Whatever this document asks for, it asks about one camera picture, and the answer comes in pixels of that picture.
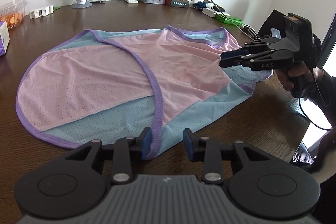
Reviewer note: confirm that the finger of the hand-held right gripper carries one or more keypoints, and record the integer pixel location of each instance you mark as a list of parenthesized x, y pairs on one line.
[(233, 53), (231, 62)]

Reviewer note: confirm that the black ribbed stand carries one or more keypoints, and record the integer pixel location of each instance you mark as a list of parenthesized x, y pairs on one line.
[(249, 30)]

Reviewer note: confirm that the person's dark clothing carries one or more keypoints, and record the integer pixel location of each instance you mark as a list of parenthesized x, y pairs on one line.
[(325, 153)]

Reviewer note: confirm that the purple white tissue pack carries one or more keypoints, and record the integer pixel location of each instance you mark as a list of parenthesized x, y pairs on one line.
[(3, 39)]

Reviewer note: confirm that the dark green tissue box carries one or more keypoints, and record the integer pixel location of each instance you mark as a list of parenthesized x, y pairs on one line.
[(179, 2)]

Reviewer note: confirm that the green cardboard box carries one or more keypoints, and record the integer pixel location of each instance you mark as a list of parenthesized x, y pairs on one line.
[(228, 19)]

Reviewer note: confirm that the white plastic clip holder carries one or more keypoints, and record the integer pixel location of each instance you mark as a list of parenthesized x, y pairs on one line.
[(40, 12)]

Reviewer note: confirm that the clear plastic snack container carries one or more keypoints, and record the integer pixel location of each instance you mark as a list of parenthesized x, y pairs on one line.
[(13, 12)]

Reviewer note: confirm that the person's right hand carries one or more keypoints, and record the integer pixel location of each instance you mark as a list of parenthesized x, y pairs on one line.
[(287, 79)]

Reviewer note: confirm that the pink blue mesh garment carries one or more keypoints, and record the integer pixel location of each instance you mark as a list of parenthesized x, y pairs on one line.
[(118, 74)]

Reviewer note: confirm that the black battery charger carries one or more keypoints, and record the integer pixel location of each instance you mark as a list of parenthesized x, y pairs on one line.
[(219, 8)]

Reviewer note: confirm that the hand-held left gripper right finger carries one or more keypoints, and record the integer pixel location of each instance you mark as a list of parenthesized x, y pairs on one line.
[(188, 144)]

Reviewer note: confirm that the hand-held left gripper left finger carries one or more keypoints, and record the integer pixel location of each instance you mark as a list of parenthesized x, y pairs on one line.
[(147, 141)]

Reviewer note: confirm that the blue black connector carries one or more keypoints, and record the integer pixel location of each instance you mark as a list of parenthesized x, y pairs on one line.
[(199, 5)]

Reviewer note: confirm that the white power bank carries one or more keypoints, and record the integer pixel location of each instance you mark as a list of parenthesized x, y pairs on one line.
[(208, 12)]

